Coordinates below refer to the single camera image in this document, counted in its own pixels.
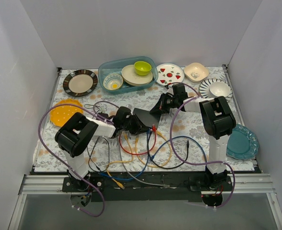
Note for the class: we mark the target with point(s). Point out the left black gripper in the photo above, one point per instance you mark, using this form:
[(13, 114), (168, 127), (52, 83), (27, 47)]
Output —
[(136, 123)]

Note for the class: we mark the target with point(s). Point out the blue patterned small bowl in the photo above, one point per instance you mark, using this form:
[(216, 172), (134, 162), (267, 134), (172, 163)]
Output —
[(113, 82)]

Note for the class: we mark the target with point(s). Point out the beige plate stack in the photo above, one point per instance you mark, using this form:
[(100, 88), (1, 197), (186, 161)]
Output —
[(130, 76)]

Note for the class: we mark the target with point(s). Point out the yellow dotted plate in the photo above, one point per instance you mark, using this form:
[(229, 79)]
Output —
[(60, 115)]

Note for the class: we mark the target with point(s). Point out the floral table mat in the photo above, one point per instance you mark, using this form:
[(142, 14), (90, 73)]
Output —
[(183, 144)]

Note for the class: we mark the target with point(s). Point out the white plate red shapes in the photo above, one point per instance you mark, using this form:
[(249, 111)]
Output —
[(169, 73)]

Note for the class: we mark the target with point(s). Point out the brown rimmed plate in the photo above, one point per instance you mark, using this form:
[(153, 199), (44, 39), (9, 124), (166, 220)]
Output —
[(80, 83)]

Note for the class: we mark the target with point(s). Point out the white bowl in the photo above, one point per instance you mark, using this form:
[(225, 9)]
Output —
[(220, 88)]

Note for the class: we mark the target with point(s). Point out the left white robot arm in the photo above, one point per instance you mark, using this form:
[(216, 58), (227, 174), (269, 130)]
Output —
[(74, 136)]

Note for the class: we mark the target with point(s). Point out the aluminium frame rail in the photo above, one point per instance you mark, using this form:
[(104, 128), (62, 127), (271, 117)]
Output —
[(247, 183)]

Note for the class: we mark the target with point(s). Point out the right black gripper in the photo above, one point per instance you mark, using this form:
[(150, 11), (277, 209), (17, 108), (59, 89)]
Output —
[(165, 103)]

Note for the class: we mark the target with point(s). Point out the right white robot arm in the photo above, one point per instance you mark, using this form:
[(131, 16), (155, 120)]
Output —
[(218, 121)]

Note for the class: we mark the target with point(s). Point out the teal plastic basin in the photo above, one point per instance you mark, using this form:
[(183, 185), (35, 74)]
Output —
[(117, 66)]

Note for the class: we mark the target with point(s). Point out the lime green bowl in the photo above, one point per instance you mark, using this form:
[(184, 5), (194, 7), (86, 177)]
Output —
[(142, 68)]

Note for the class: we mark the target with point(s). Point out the teal scalloped plate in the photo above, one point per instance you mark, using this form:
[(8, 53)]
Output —
[(242, 144)]

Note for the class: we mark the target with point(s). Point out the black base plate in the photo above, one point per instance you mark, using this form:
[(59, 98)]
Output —
[(154, 186)]

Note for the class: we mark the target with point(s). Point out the beige square panda bowl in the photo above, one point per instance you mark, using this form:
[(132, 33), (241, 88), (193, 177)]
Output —
[(196, 72)]

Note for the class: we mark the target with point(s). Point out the black network switch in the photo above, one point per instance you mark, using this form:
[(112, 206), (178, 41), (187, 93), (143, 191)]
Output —
[(147, 118)]

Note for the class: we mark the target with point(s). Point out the blue striped plate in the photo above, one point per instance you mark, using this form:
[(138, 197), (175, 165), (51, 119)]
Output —
[(204, 87)]

